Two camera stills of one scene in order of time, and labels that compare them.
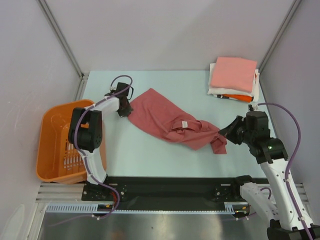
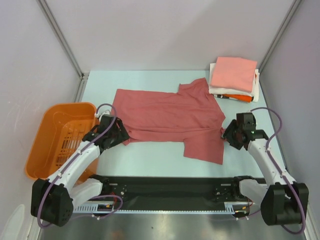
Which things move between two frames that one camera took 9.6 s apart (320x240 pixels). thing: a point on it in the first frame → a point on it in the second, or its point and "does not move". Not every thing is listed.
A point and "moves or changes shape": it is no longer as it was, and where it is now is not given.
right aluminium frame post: [291, 12] does not move
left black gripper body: [126, 110] → [116, 137]
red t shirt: [152, 111] moves or changes shape
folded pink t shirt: [234, 73] does not move
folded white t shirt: [213, 90] does not move
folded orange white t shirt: [243, 98] does not move
